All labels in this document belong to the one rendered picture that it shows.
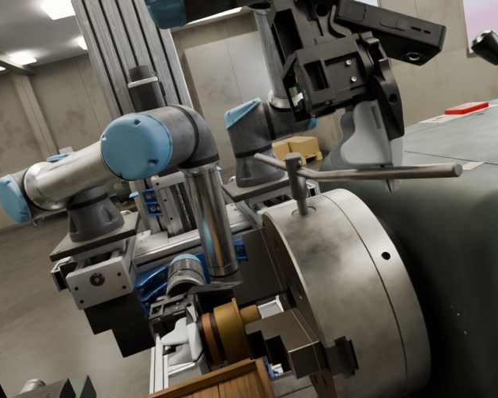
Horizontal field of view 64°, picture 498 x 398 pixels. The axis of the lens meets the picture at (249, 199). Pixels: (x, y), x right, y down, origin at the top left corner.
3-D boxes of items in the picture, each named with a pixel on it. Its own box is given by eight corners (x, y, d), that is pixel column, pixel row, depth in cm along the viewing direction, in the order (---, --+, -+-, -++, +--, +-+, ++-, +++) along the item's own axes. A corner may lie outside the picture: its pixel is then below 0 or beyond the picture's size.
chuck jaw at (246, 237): (303, 287, 65) (278, 221, 69) (307, 281, 60) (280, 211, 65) (238, 309, 64) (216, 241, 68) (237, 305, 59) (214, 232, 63)
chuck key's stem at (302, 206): (296, 230, 57) (281, 156, 52) (308, 224, 58) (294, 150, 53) (306, 236, 55) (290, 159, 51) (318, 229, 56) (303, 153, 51)
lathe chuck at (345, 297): (324, 307, 83) (296, 169, 70) (414, 448, 54) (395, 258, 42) (283, 322, 82) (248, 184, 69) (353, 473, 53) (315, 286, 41)
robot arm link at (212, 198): (178, 103, 93) (223, 287, 106) (146, 110, 84) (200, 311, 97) (220, 94, 87) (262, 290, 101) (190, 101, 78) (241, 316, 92)
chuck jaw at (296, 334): (315, 296, 58) (346, 332, 46) (323, 327, 59) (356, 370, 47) (242, 321, 57) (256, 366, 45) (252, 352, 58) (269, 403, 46)
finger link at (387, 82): (373, 147, 40) (346, 65, 40) (389, 141, 40) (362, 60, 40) (394, 137, 35) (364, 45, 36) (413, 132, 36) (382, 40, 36)
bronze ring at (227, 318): (248, 282, 64) (193, 301, 63) (259, 309, 55) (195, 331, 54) (263, 332, 66) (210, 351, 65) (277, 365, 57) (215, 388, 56)
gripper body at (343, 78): (296, 130, 43) (262, 24, 43) (369, 108, 44) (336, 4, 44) (315, 111, 36) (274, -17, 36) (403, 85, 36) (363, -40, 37)
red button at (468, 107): (469, 111, 88) (468, 102, 87) (490, 110, 82) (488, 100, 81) (445, 118, 87) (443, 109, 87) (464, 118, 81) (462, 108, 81)
